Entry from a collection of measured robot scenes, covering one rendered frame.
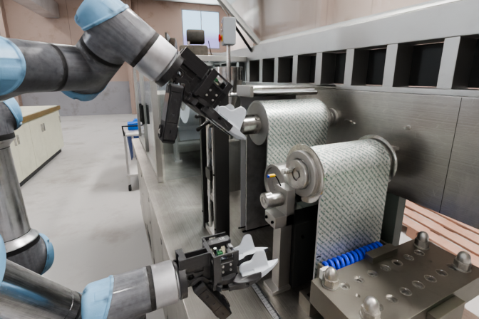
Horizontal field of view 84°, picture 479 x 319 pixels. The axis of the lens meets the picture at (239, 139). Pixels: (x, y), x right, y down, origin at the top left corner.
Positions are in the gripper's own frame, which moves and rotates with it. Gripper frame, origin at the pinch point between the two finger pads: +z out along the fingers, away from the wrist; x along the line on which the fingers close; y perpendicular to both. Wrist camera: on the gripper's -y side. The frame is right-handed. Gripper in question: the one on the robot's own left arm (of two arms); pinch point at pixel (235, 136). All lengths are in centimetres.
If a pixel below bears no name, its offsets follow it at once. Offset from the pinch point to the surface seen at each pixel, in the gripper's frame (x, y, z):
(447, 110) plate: -15, 36, 35
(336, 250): -8.4, -7.7, 38.8
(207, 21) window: 1075, 412, 125
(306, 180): -5.8, 1.6, 19.0
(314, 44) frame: 35, 52, 22
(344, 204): -8.4, 2.7, 31.6
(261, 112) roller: 20.0, 13.0, 12.4
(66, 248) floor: 200, -152, 30
